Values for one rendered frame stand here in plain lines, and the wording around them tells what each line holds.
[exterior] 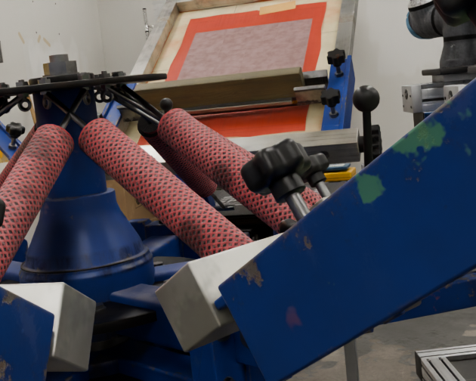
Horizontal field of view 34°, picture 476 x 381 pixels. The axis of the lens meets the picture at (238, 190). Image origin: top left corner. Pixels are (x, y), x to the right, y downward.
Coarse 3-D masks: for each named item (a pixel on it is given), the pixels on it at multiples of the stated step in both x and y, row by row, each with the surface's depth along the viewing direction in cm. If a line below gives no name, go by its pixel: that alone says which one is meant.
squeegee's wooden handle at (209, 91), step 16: (176, 80) 187; (192, 80) 185; (208, 80) 183; (224, 80) 182; (240, 80) 181; (256, 80) 180; (272, 80) 179; (288, 80) 179; (144, 96) 188; (160, 96) 188; (176, 96) 187; (192, 96) 186; (208, 96) 185; (224, 96) 185; (240, 96) 184; (256, 96) 183; (272, 96) 182; (288, 96) 182
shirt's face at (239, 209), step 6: (306, 186) 240; (330, 186) 234; (336, 186) 233; (216, 192) 248; (222, 192) 246; (330, 192) 223; (234, 210) 209; (240, 210) 208; (246, 210) 207; (228, 216) 202; (234, 216) 201; (240, 216) 201; (246, 216) 200
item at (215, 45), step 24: (192, 24) 231; (216, 24) 227; (240, 24) 224; (192, 48) 219; (216, 48) 216; (240, 48) 213; (168, 72) 212; (192, 72) 209; (216, 72) 206; (216, 120) 189; (144, 144) 188
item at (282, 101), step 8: (224, 104) 186; (232, 104) 185; (240, 104) 184; (248, 104) 184; (256, 104) 183; (264, 104) 183; (272, 104) 182; (280, 104) 182; (192, 112) 188; (200, 112) 187; (208, 112) 187
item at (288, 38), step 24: (264, 24) 220; (288, 24) 217; (312, 24) 214; (264, 48) 210; (288, 48) 207; (312, 48) 204; (240, 72) 204; (240, 120) 187; (264, 120) 184; (288, 120) 182
